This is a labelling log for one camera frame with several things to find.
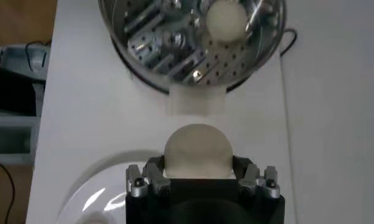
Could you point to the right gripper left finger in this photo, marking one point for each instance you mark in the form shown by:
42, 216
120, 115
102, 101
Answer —
157, 179

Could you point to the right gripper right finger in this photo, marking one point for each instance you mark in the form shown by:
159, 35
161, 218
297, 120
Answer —
250, 178

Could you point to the perforated steel steamer basket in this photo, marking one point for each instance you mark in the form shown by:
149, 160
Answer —
162, 48

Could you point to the white oval plate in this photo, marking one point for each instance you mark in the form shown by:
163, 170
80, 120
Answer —
92, 182

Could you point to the robot wheeled base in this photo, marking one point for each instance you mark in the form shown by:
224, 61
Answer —
13, 91

